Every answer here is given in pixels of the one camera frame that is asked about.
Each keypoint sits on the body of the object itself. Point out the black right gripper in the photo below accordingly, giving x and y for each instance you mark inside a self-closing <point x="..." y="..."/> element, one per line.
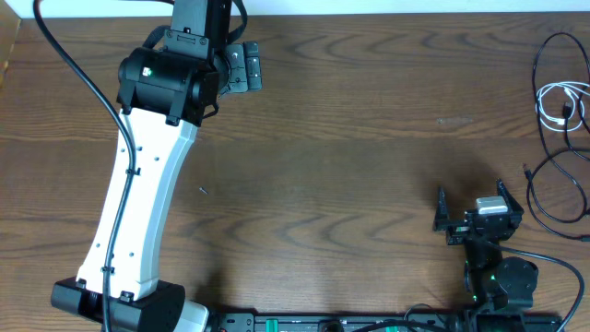
<point x="515" y="213"/>

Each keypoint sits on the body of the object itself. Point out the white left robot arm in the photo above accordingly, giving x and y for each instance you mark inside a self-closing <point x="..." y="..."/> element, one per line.
<point x="166" y="92"/>

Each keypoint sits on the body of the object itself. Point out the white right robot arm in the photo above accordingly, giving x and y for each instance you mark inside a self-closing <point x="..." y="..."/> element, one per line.
<point x="501" y="280"/>

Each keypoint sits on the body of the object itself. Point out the small screw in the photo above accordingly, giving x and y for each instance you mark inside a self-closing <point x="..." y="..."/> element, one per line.
<point x="203" y="190"/>

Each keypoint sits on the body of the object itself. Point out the brown cardboard box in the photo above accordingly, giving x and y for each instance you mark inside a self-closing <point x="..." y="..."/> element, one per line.
<point x="10" y="24"/>

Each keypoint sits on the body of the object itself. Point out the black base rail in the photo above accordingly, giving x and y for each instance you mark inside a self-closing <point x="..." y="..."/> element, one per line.
<point x="417" y="321"/>

